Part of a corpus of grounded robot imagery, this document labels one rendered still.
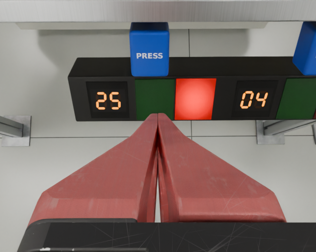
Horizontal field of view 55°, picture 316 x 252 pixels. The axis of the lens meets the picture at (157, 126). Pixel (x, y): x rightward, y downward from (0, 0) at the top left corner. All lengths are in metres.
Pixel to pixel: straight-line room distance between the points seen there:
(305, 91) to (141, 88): 0.12
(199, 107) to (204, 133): 0.66
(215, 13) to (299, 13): 0.04
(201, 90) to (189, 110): 0.02
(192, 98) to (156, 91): 0.03
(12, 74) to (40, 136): 0.21
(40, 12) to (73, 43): 0.82
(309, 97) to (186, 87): 0.09
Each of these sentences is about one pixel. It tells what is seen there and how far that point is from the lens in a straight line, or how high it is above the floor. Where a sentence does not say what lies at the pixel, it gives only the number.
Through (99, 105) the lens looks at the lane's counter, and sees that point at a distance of 0.23.
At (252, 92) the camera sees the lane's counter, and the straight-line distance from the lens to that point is 0.24.
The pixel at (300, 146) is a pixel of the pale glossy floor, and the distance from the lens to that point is 0.98.
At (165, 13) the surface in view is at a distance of 0.17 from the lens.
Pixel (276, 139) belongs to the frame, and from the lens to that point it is 0.95.
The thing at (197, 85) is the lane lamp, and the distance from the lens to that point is 0.22.
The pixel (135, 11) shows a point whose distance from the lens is 0.17.
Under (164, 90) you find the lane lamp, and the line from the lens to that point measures 0.22.
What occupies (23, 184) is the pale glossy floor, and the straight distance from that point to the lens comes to 0.96.
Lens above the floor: 0.88
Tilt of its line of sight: 81 degrees down
